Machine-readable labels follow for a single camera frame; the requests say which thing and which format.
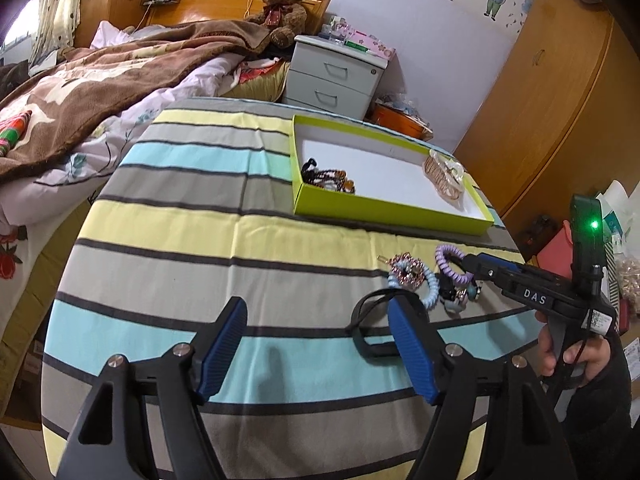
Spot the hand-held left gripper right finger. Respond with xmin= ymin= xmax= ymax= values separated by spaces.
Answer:
xmin=387 ymin=294 xmax=591 ymax=480

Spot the brown teddy bear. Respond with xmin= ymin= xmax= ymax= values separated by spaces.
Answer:
xmin=243 ymin=0 xmax=311 ymax=50

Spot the black backpack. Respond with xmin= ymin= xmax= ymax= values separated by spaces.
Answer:
xmin=0 ymin=60 xmax=32 ymax=93

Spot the wooden headboard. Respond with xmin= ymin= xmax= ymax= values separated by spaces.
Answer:
xmin=142 ymin=0 xmax=332 ymax=36

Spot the white pillow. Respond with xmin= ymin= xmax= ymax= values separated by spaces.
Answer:
xmin=92 ymin=20 xmax=146 ymax=51

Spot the rhinestone hair clip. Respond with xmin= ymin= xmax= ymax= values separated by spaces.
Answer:
xmin=377 ymin=254 xmax=426 ymax=289

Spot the window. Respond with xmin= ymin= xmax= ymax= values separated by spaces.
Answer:
xmin=0 ymin=0 xmax=41 ymax=61

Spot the black wristband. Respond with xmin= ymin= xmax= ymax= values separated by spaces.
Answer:
xmin=346 ymin=290 xmax=401 ymax=359

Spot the large wooden wardrobe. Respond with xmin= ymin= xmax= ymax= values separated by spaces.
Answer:
xmin=452 ymin=0 xmax=640 ymax=221

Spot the green red striped cushion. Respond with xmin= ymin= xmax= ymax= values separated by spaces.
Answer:
xmin=0 ymin=110 xmax=33 ymax=157

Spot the rose gold hair claw clip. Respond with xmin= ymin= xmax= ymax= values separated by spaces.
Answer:
xmin=424 ymin=157 xmax=463 ymax=204

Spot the pink tissue box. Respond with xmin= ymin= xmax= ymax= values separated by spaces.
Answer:
xmin=345 ymin=29 xmax=396 ymax=58

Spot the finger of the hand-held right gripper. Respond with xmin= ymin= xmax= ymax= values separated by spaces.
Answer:
xmin=475 ymin=253 xmax=531 ymax=273
xmin=462 ymin=256 xmax=508 ymax=292

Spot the brown fleece blanket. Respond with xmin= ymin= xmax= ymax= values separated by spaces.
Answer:
xmin=0 ymin=19 xmax=271 ymax=181

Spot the white paper bag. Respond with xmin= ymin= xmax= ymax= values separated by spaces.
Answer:
xmin=595 ymin=180 xmax=640 ymax=241

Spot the person's right hand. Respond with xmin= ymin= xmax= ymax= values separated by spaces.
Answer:
xmin=534 ymin=310 xmax=608 ymax=391

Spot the striped tablecloth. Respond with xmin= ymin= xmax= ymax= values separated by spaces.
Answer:
xmin=40 ymin=97 xmax=566 ymax=480

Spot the clear hair claw clip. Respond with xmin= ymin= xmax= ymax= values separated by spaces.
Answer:
xmin=429 ymin=149 xmax=468 ymax=183

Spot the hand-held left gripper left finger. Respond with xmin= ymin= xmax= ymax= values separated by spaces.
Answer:
xmin=50 ymin=296 xmax=248 ymax=480

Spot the green cardboard box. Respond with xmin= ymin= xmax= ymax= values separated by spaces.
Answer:
xmin=290 ymin=114 xmax=496 ymax=237

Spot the purple spiral hair tie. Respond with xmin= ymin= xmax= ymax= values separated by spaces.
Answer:
xmin=435 ymin=244 xmax=476 ymax=283

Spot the patterned curtain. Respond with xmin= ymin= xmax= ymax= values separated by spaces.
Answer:
xmin=30 ymin=0 xmax=88 ymax=68

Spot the grey nightstand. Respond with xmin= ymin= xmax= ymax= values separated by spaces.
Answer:
xmin=282 ymin=35 xmax=391 ymax=113

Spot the dark hair clip accessory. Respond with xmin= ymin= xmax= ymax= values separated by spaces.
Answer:
xmin=439 ymin=285 xmax=468 ymax=317

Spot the salmon pink plastic box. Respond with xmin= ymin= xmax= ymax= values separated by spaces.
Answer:
xmin=537 ymin=220 xmax=576 ymax=273

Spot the pile of plastic packets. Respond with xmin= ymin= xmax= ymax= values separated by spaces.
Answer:
xmin=377 ymin=94 xmax=431 ymax=121

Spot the yellow pillow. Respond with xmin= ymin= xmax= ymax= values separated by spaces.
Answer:
xmin=235 ymin=60 xmax=291 ymax=103

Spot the blue spiral hair tie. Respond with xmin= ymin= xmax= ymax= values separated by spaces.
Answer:
xmin=389 ymin=267 xmax=441 ymax=309

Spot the orange box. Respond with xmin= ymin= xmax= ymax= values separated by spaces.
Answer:
xmin=372 ymin=102 xmax=433 ymax=141

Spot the dark beaded bracelet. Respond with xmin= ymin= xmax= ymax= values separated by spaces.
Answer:
xmin=301 ymin=158 xmax=357 ymax=195

